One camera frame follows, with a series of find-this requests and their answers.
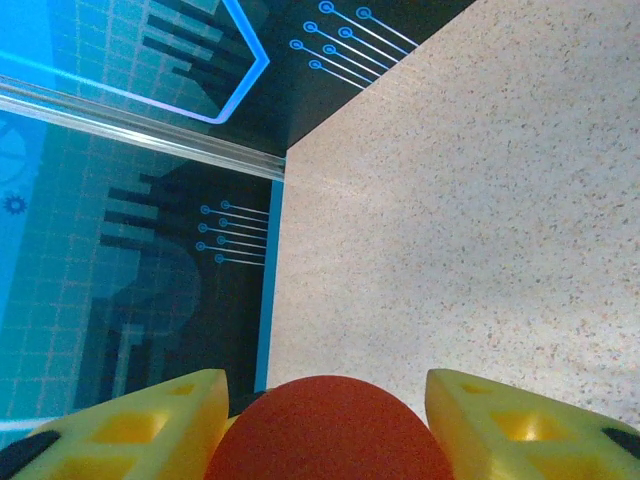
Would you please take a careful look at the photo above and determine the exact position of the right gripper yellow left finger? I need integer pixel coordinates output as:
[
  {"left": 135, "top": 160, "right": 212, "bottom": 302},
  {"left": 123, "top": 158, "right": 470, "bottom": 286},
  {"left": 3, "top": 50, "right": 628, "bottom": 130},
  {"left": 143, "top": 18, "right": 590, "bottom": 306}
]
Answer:
[{"left": 0, "top": 368, "right": 231, "bottom": 480}]

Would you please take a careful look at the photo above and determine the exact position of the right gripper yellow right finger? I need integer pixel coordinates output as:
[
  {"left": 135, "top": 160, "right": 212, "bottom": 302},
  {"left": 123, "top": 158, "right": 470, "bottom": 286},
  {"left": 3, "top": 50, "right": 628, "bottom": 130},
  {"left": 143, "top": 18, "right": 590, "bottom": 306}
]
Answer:
[{"left": 425, "top": 368, "right": 640, "bottom": 480}]

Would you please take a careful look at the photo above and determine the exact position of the orange ball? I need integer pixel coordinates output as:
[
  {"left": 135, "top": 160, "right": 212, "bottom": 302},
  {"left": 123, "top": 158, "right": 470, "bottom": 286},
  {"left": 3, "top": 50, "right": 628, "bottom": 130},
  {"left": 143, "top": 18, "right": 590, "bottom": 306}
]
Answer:
[{"left": 203, "top": 374, "right": 457, "bottom": 480}]

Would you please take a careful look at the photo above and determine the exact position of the aluminium left frame post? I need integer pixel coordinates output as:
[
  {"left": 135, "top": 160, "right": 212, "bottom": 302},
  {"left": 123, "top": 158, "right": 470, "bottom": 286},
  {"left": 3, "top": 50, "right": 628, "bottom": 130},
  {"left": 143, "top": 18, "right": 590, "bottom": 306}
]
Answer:
[{"left": 0, "top": 74, "right": 287, "bottom": 180}]

